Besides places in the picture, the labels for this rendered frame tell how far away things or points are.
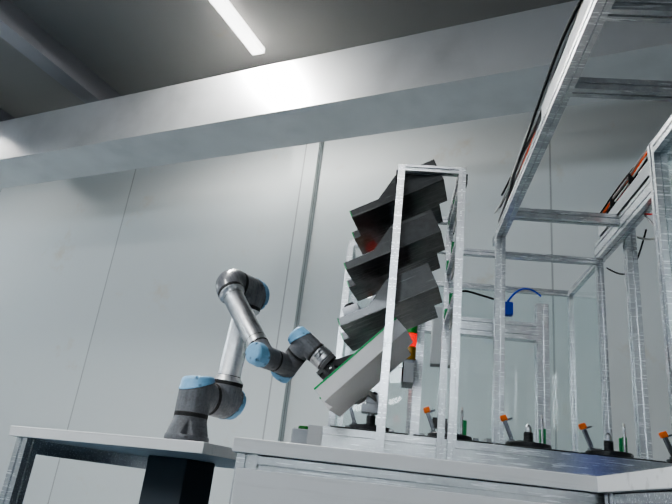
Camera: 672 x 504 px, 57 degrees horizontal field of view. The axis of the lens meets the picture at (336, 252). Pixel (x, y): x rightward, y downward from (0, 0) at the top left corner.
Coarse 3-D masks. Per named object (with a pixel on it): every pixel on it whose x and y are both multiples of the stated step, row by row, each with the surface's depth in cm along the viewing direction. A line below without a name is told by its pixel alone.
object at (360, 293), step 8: (432, 256) 183; (416, 264) 185; (432, 264) 188; (400, 272) 186; (352, 280) 184; (376, 280) 185; (384, 280) 187; (352, 288) 185; (360, 288) 187; (368, 288) 189; (376, 288) 191; (360, 296) 192; (368, 296) 194
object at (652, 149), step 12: (660, 132) 129; (660, 144) 129; (648, 156) 135; (660, 168) 130; (660, 180) 129; (660, 192) 128; (660, 204) 127; (660, 216) 126; (660, 228) 125; (660, 240) 125; (660, 252) 124; (660, 264) 124; (660, 276) 124; (660, 288) 123; (660, 300) 123
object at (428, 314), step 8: (424, 312) 179; (432, 312) 182; (400, 320) 179; (408, 320) 181; (416, 320) 183; (424, 320) 186; (408, 328) 187; (344, 336) 178; (360, 336) 180; (368, 336) 182; (352, 344) 184; (360, 344) 186
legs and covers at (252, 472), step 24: (240, 456) 128; (240, 480) 126; (264, 480) 125; (288, 480) 125; (312, 480) 125; (336, 480) 124; (360, 480) 125; (384, 480) 125; (408, 480) 124; (432, 480) 124; (456, 480) 124
